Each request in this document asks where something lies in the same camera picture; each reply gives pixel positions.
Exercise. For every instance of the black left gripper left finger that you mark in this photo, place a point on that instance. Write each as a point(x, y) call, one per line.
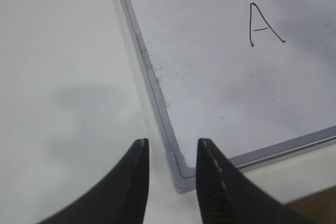
point(120, 197)

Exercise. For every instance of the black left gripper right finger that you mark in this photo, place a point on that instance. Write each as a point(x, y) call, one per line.
point(225, 195)

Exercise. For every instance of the white framed whiteboard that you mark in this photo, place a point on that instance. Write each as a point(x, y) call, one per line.
point(255, 76)

